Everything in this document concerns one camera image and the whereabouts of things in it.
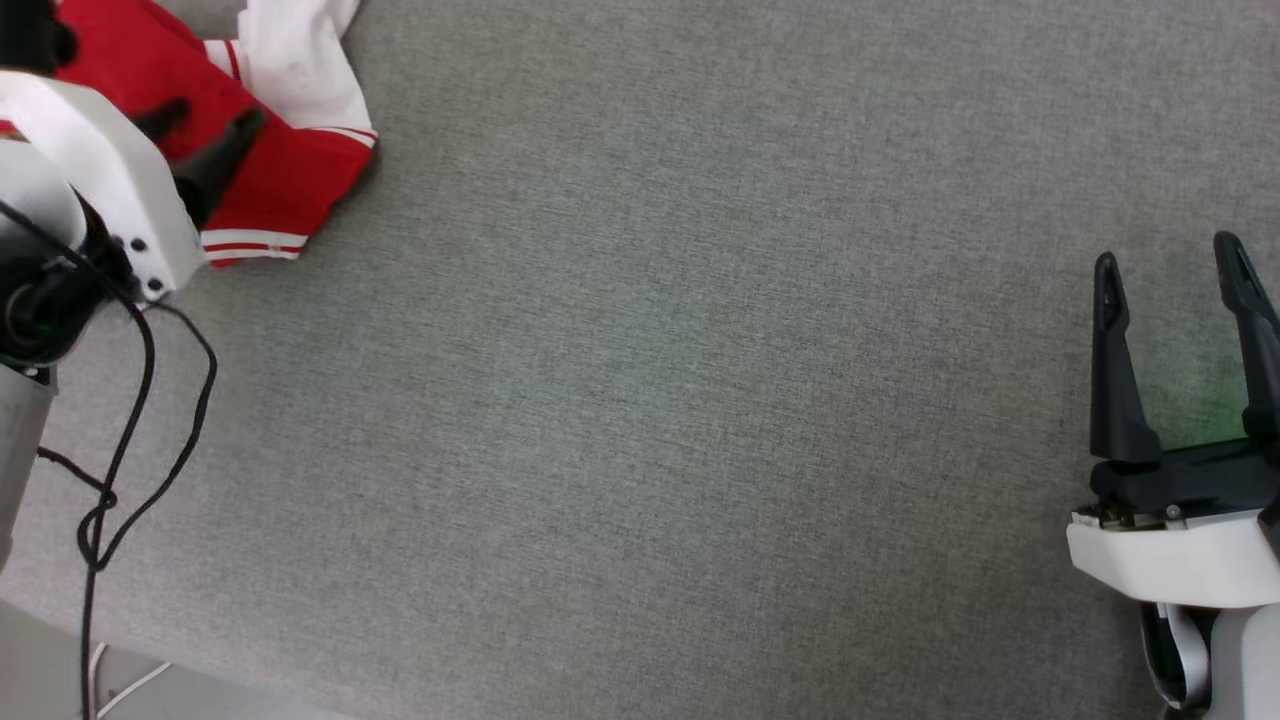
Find thin white cable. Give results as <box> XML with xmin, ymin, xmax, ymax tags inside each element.
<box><xmin>88</xmin><ymin>643</ymin><xmax>173</xmax><ymax>720</ymax></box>

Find red and white jersey garment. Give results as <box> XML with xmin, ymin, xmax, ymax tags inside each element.
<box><xmin>0</xmin><ymin>0</ymin><xmax>379</xmax><ymax>269</ymax></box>

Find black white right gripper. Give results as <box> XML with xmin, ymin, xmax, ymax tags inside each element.
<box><xmin>1066</xmin><ymin>231</ymin><xmax>1280</xmax><ymax>611</ymax></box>

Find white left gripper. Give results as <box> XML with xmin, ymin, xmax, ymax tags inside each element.
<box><xmin>0</xmin><ymin>74</ymin><xmax>267</xmax><ymax>300</ymax></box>

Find thin black cable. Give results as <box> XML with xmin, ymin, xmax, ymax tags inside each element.
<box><xmin>0</xmin><ymin>200</ymin><xmax>157</xmax><ymax>720</ymax></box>
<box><xmin>38</xmin><ymin>300</ymin><xmax>220</xmax><ymax>573</ymax></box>

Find grey fabric sofa cushion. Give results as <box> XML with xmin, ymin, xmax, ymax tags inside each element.
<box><xmin>0</xmin><ymin>0</ymin><xmax>1280</xmax><ymax>720</ymax></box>

